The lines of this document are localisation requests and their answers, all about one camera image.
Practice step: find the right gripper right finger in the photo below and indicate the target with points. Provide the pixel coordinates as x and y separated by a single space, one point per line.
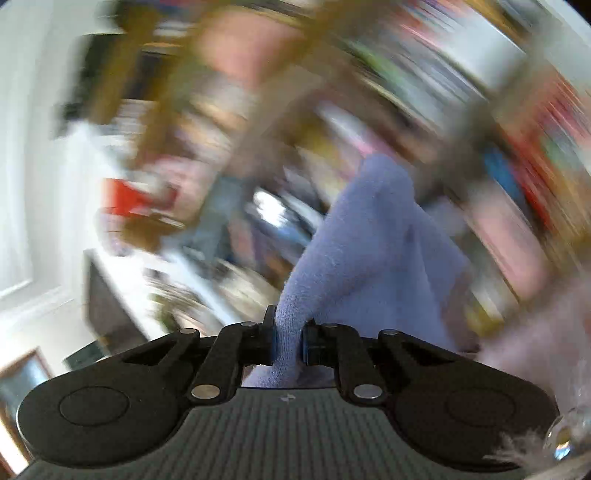
341 348

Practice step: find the pink and purple sweater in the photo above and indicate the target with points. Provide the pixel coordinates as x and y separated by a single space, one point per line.
379 261

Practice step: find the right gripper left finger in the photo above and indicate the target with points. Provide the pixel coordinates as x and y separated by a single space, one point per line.
223 359

